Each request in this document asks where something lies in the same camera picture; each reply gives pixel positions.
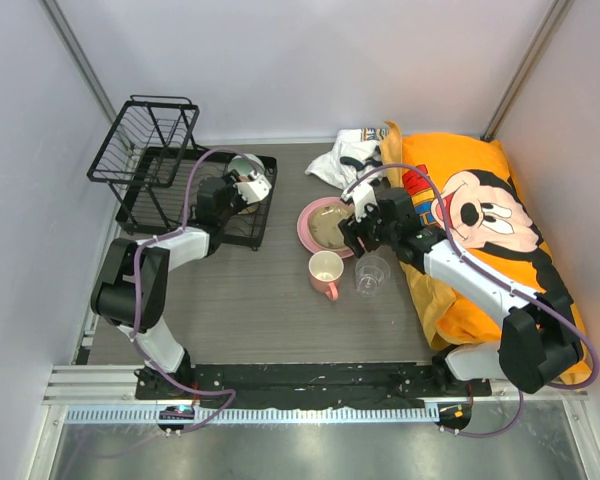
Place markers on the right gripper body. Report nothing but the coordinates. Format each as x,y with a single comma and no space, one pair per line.
371,229

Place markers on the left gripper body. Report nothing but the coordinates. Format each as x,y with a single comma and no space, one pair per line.
234,202

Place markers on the clear glass cup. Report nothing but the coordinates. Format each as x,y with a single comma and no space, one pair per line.
371,274

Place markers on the clear textured glass plate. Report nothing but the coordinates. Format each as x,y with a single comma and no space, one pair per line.
327,225

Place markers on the cream floral plate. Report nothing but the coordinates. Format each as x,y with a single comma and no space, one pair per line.
315,220

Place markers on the pink plate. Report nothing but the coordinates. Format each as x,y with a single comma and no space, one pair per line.
317,226

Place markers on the pink mug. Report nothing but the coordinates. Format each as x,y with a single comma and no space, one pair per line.
325,271

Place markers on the brown bowl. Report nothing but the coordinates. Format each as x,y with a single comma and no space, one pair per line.
248,209

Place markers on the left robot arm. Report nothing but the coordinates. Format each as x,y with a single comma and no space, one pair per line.
131,288

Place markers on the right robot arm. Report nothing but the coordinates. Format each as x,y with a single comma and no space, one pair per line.
538,341

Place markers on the light green bowl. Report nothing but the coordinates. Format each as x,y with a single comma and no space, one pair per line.
245,165

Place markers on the white printed t-shirt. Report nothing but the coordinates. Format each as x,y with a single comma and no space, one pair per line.
355,153

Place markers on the orange cartoon pillow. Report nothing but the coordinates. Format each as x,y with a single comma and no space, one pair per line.
466,187

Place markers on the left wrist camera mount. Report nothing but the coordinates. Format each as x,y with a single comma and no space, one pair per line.
253,187

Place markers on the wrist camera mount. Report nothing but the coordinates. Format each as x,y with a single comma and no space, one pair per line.
359,195
253,187

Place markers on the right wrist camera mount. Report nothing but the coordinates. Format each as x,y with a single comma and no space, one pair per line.
359,195

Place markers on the black wire dish rack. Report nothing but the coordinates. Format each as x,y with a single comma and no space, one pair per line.
152,163

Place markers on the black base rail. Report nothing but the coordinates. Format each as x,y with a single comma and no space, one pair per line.
311,386

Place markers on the white slotted cable duct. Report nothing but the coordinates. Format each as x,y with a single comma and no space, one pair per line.
173,414

